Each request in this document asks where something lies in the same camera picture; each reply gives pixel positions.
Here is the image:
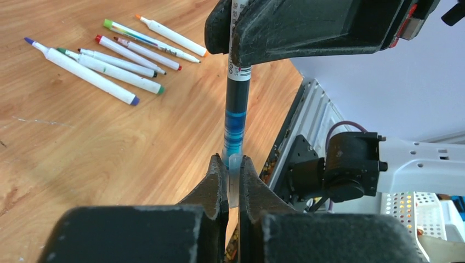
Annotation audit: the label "white pen body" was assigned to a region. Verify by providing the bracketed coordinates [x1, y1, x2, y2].
[24, 37, 140, 106]

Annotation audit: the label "green capped white pen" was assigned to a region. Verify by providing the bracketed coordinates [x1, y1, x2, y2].
[103, 19, 201, 63]

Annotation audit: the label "grey pen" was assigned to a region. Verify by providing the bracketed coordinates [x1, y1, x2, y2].
[220, 0, 253, 171]

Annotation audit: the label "black capped pen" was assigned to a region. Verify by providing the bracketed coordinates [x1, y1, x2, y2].
[77, 48, 158, 78]

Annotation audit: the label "colourful items on shelf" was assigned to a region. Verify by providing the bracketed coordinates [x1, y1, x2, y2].
[437, 194, 464, 221]

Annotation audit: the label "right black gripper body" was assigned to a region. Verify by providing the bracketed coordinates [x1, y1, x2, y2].
[379, 0, 440, 51]

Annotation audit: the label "red capped short pen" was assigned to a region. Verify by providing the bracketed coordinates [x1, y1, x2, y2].
[95, 35, 166, 75]

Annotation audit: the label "white perforated basket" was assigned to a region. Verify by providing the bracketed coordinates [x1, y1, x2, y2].
[380, 192, 447, 262]

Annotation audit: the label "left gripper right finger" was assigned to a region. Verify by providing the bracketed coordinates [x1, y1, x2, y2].
[237, 156, 422, 262]

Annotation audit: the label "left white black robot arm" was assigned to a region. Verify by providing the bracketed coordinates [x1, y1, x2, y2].
[38, 132, 464, 262]

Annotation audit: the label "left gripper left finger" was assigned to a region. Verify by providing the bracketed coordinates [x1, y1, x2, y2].
[38, 155, 229, 262]

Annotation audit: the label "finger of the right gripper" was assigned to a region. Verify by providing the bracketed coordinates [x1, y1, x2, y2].
[231, 1, 404, 66]
[204, 0, 232, 54]

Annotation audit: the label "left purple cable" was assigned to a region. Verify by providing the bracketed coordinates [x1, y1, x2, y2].
[325, 120, 368, 153]

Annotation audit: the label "orange capped pen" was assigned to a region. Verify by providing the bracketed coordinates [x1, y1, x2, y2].
[135, 15, 209, 57]

